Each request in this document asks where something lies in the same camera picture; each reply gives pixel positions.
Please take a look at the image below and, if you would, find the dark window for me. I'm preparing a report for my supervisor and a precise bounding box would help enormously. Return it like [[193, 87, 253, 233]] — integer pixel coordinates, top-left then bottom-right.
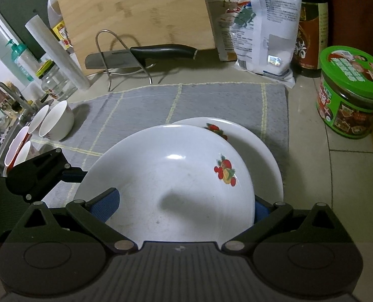
[[0, 0, 80, 59]]

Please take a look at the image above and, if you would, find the metal faucet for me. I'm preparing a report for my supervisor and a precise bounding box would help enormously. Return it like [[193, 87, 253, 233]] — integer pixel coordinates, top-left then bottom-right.
[[0, 82, 30, 114]]

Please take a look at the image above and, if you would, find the white bag blue print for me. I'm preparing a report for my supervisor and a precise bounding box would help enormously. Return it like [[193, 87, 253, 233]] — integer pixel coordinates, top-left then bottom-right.
[[229, 0, 303, 89]]

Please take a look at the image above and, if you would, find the brown knife block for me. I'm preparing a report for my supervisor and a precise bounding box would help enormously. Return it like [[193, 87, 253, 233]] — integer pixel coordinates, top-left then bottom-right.
[[319, 0, 373, 64]]

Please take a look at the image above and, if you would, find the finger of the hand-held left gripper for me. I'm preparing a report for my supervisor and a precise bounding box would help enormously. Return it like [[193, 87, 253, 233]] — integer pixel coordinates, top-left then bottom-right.
[[5, 148, 89, 202]]

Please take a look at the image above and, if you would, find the green-lidded sauce tub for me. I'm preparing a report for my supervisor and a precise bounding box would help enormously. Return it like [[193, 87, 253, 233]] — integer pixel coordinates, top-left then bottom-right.
[[315, 46, 373, 139]]

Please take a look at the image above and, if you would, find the grey and teal checked mat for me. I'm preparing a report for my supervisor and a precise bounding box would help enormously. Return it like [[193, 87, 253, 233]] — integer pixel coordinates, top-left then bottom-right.
[[42, 83, 290, 210]]

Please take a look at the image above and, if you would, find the red and white bag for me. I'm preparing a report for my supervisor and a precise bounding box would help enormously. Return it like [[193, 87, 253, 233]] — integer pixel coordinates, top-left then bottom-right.
[[216, 2, 247, 62]]

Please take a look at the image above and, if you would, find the white bowl pink floral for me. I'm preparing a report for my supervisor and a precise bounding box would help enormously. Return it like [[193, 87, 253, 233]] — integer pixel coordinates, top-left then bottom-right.
[[38, 101, 75, 142], [21, 140, 41, 167], [27, 104, 50, 136]]

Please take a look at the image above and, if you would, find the white fruit-print plate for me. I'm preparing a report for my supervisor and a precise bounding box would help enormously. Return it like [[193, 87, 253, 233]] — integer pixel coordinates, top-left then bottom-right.
[[172, 117, 284, 202], [74, 124, 256, 248]]

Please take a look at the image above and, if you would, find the wooden cutting board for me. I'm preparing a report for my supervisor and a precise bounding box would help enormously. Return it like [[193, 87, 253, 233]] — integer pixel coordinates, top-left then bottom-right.
[[57, 0, 219, 77]]

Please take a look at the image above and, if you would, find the dark oil bottle yellow cap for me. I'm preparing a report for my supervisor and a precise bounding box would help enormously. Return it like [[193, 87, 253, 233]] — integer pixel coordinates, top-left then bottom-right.
[[46, 0, 74, 51]]

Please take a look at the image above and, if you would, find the tall plastic wrap roll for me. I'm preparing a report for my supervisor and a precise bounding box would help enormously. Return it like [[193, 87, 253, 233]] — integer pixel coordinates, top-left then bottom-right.
[[25, 14, 91, 90]]

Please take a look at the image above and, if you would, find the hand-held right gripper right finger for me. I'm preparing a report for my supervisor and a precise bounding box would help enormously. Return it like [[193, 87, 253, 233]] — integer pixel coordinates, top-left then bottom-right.
[[221, 195, 344, 254]]

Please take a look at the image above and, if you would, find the green soap pump bottle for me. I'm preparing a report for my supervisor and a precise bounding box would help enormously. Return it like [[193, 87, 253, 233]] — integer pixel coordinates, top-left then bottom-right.
[[6, 39, 39, 83]]

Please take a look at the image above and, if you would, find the dark sauce bottle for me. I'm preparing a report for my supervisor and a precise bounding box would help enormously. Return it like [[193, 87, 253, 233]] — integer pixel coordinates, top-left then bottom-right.
[[282, 0, 330, 78]]

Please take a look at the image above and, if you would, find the glass jar with printed lid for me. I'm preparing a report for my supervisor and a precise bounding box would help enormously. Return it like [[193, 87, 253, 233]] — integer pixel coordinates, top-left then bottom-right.
[[36, 60, 77, 101]]

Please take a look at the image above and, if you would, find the metal wire knife rack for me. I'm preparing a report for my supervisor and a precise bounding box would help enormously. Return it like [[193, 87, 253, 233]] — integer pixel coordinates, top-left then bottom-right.
[[95, 30, 154, 92]]

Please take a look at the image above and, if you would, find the black-handled kitchen knife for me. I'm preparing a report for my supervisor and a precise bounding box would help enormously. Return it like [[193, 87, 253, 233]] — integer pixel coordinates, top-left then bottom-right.
[[85, 46, 198, 70]]

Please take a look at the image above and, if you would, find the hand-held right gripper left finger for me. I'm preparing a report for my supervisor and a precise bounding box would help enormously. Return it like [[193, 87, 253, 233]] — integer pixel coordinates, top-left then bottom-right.
[[15, 188, 136, 254]]

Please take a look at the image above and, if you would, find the red and white basin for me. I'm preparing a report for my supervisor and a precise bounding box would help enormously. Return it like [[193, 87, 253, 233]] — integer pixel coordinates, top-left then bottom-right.
[[4, 126, 32, 168]]

